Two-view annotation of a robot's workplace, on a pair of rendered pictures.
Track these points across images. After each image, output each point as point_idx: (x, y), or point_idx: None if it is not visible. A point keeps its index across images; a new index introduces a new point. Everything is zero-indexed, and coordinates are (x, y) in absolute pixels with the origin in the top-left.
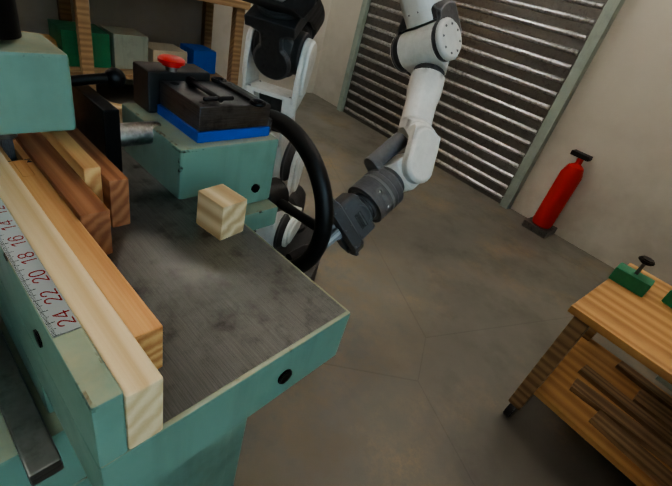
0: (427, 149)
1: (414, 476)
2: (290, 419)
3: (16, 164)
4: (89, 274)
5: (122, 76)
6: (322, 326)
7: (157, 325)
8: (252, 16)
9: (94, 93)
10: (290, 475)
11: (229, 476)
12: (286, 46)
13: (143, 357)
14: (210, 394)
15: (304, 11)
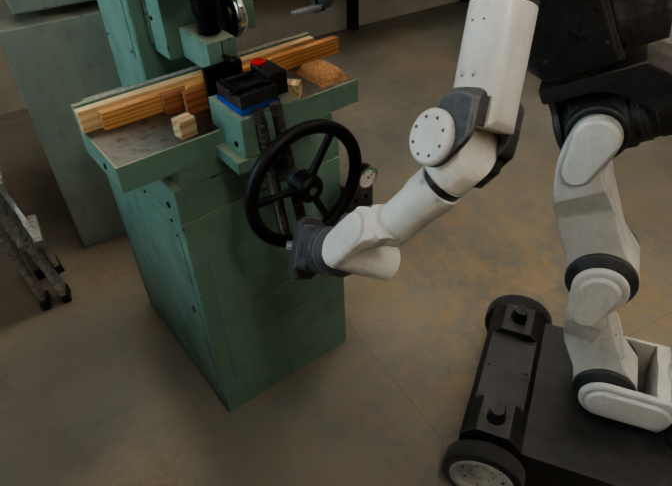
0: (343, 235)
1: None
2: (351, 472)
3: None
4: (128, 101)
5: (232, 60)
6: (110, 160)
7: (101, 113)
8: None
9: (221, 63)
10: (292, 469)
11: (199, 302)
12: (564, 113)
13: (84, 109)
14: (91, 139)
15: (534, 72)
